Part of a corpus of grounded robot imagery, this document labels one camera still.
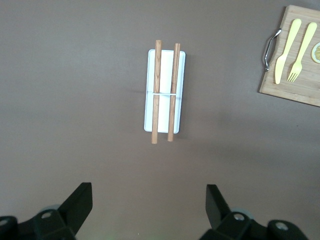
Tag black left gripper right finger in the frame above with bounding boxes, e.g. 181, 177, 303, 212
199, 184, 310, 240

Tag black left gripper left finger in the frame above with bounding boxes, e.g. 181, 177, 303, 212
0, 182, 93, 240

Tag white rectangular tray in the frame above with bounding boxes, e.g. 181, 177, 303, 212
143, 49, 186, 134

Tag bamboo cutting board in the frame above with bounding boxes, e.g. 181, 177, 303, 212
257, 4, 320, 108

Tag wooden chopstick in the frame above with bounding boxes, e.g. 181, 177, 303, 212
167, 43, 182, 143
151, 39, 163, 145

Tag yellow plastic knife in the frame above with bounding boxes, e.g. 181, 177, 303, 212
274, 18, 303, 85

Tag yellow plastic fork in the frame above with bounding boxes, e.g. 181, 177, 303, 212
286, 22, 318, 83

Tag lemon slice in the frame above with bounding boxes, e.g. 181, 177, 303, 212
310, 41, 320, 64

